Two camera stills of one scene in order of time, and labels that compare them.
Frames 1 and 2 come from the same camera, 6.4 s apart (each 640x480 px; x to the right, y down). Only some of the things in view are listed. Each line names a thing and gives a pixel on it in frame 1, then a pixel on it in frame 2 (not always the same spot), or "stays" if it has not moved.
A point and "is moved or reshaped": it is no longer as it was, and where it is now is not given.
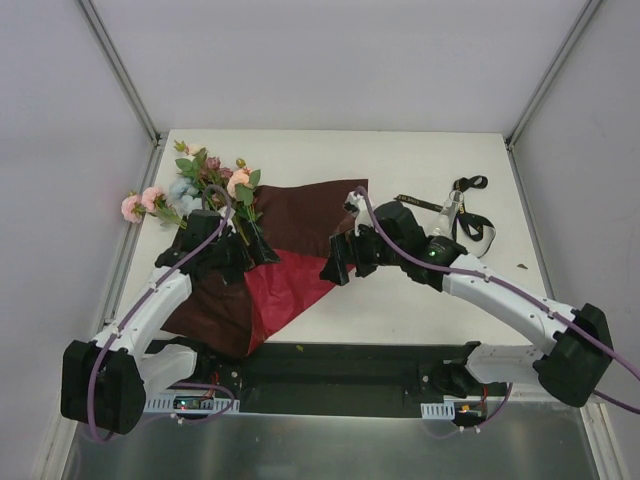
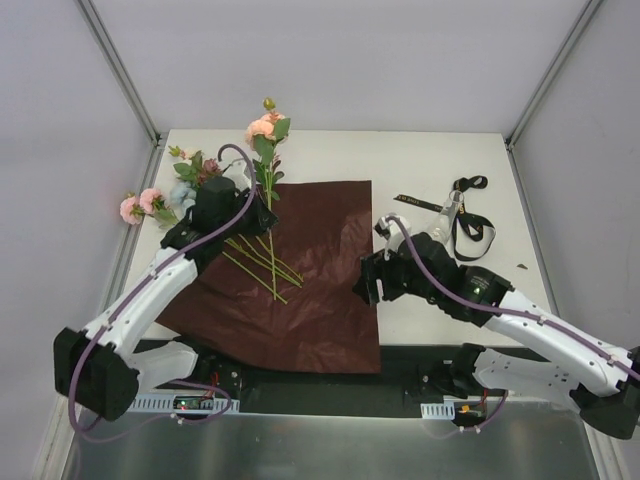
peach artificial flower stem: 241,185 is moved or reshaped
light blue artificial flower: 183,196 stays
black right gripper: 351,248 → 377,276
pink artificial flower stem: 153,201 stays
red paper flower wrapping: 296,221 is moved or reshaped
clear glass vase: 442,224 stays
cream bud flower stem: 196,150 → 176,151
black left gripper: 242,255 → 258,215
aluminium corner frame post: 581,21 stays
